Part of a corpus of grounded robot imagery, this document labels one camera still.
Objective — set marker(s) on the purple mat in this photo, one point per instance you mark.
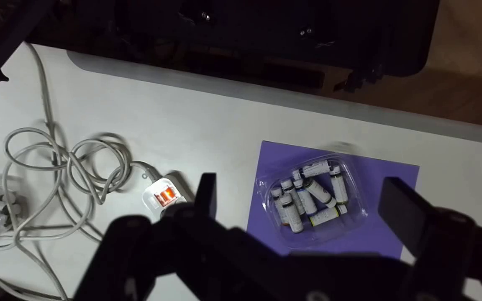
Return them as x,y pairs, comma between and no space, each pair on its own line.
371,237

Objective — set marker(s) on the white extension power strip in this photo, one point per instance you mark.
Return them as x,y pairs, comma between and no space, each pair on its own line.
162,195

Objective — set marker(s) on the clear plastic container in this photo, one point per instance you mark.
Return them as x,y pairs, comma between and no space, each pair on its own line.
288,200

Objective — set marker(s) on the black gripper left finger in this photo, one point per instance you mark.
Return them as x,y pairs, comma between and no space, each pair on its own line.
204,198

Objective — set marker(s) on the white cylinder in container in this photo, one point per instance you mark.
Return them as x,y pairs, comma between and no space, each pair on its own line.
323,217
314,170
338,190

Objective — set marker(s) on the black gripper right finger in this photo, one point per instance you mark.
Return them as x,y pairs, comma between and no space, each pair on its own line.
405,213

